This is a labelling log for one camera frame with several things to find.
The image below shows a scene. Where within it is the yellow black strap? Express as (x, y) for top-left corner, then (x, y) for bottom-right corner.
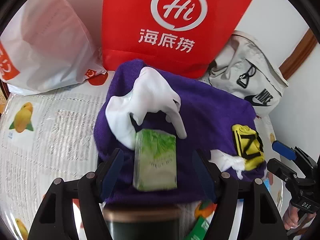
(231, 124), (266, 172)

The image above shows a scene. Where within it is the white tissue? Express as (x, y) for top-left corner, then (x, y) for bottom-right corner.
(209, 149), (245, 180)

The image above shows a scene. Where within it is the green pocket tissue pack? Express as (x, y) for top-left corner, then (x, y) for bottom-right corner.
(133, 129), (177, 192)

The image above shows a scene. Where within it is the white cotton glove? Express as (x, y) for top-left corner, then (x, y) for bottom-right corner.
(105, 67), (187, 150)

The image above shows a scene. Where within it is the person's right hand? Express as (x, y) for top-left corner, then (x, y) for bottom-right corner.
(282, 203), (317, 231)

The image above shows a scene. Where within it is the dark green tea tin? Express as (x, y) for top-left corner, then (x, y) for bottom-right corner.
(103, 205), (181, 239)

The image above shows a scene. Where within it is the purple towel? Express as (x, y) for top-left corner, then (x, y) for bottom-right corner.
(94, 72), (256, 205)

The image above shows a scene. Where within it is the grey Nike pouch bag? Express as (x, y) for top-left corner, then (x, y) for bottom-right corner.
(209, 31), (288, 117)

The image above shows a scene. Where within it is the red Haidilao paper bag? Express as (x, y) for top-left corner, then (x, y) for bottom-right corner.
(101, 0), (252, 79)

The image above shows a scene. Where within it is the white Miniso plastic bag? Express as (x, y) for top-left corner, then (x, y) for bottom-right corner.
(1, 0), (106, 95)

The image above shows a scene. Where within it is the brown wooden door frame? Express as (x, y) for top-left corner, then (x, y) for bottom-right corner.
(279, 28), (318, 80)

